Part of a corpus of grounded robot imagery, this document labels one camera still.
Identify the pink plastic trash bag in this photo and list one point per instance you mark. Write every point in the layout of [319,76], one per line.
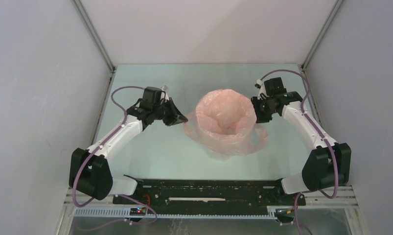
[225,118]

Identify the white slotted cable duct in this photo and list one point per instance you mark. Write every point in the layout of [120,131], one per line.
[128,212]

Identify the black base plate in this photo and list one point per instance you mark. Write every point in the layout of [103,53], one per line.
[221,197]

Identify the small circuit board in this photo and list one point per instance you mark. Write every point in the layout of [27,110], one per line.
[138,211]

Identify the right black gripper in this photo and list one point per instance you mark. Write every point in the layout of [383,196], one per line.
[260,118]

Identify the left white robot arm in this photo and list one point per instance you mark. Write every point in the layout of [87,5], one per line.
[90,168]

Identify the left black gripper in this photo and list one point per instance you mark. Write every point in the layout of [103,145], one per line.
[175,117]

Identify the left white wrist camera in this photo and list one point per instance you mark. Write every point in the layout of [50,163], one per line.
[165,89]

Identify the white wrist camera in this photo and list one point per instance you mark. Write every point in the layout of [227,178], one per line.
[165,89]
[262,93]

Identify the white trash bin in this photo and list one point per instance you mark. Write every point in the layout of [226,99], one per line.
[222,154]

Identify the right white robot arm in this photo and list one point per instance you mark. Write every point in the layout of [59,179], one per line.
[328,163]

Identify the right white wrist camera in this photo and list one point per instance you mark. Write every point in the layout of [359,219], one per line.
[262,93]

